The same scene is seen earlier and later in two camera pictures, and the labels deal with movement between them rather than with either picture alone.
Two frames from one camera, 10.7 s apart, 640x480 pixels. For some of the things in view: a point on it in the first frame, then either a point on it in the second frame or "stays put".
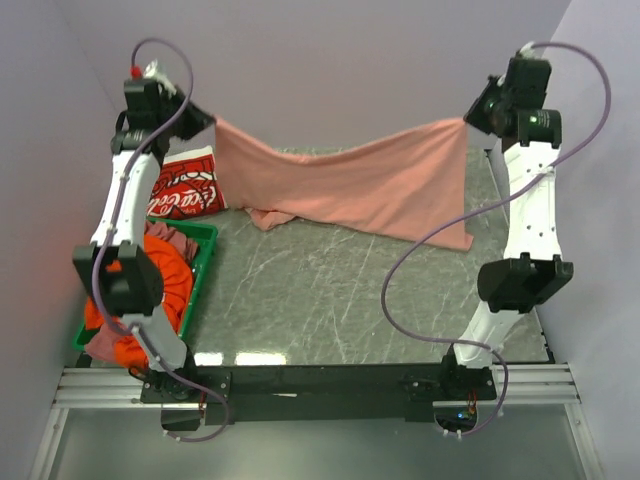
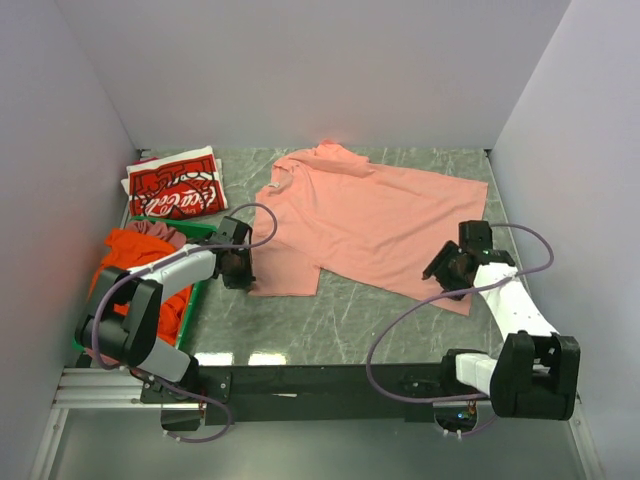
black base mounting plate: x=314 y=394 stays put
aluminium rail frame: x=100 y=388 stays put
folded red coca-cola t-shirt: x=186 y=186 stays put
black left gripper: x=198 y=121 → x=244 y=281
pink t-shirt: x=412 y=183 → x=335 y=212
